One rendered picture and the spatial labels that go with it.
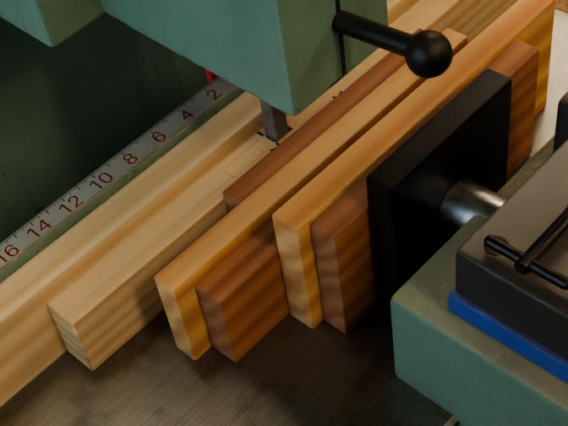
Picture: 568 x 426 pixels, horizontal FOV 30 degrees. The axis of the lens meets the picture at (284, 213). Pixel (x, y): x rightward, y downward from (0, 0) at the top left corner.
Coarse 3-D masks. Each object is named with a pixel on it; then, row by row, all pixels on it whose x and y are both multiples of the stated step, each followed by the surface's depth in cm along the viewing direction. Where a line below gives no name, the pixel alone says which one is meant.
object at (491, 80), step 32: (480, 96) 48; (448, 128) 47; (480, 128) 49; (416, 160) 46; (448, 160) 48; (480, 160) 51; (384, 192) 46; (416, 192) 47; (448, 192) 49; (480, 192) 49; (384, 224) 47; (416, 224) 49; (448, 224) 50; (384, 256) 49; (416, 256) 50; (384, 288) 51
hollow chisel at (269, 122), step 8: (264, 104) 55; (264, 112) 55; (272, 112) 55; (280, 112) 55; (264, 120) 56; (272, 120) 55; (280, 120) 55; (272, 128) 56; (280, 128) 56; (272, 136) 56; (280, 136) 56
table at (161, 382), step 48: (144, 336) 53; (288, 336) 52; (336, 336) 52; (384, 336) 52; (48, 384) 52; (96, 384) 52; (144, 384) 52; (192, 384) 51; (240, 384) 51; (288, 384) 51; (336, 384) 50; (384, 384) 50
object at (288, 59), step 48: (144, 0) 51; (192, 0) 48; (240, 0) 45; (288, 0) 44; (336, 0) 46; (384, 0) 49; (192, 48) 51; (240, 48) 47; (288, 48) 45; (336, 48) 48; (288, 96) 47
